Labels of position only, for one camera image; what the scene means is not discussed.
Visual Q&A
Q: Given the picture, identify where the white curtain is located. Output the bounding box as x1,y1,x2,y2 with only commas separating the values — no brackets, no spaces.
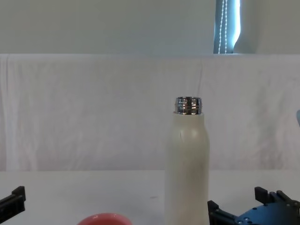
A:
0,0,218,56
233,0,300,55

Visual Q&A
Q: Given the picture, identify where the white table cloth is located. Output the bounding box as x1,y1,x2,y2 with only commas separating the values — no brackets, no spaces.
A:
0,169,300,225

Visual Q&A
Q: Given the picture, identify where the pink cup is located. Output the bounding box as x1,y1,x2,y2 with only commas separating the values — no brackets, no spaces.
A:
76,212,133,225

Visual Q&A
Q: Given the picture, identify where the cream vacuum bottle steel neck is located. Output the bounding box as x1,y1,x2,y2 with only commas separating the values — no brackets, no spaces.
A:
165,96,210,225

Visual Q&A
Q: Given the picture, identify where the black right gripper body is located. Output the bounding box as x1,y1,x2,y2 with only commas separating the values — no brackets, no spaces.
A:
234,203,300,225

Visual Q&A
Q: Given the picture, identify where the white draped backdrop cloth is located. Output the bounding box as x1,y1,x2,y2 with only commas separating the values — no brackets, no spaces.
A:
0,53,300,172

